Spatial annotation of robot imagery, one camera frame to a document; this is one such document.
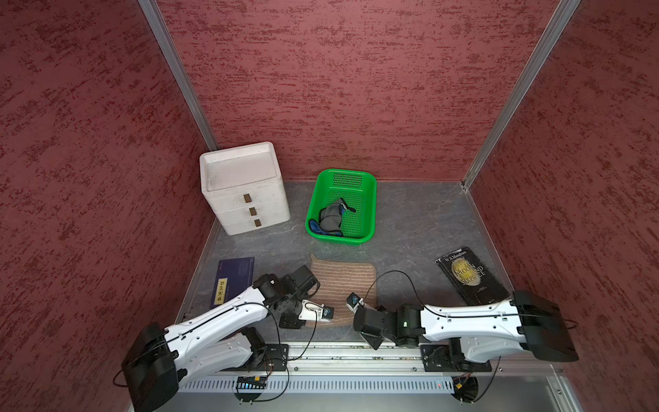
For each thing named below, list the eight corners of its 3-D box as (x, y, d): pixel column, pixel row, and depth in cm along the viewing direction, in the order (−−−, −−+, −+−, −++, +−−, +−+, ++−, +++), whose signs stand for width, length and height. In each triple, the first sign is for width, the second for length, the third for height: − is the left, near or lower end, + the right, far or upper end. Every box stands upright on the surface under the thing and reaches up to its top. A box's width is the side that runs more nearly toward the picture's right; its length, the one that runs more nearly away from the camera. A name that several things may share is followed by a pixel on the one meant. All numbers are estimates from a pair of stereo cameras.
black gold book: (475, 314, 85) (478, 312, 83) (436, 261, 97) (438, 258, 95) (506, 297, 88) (510, 295, 86) (465, 249, 101) (467, 245, 99)
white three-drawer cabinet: (227, 240, 102) (199, 196, 81) (224, 199, 116) (200, 153, 95) (292, 223, 108) (282, 178, 87) (282, 186, 122) (271, 140, 101)
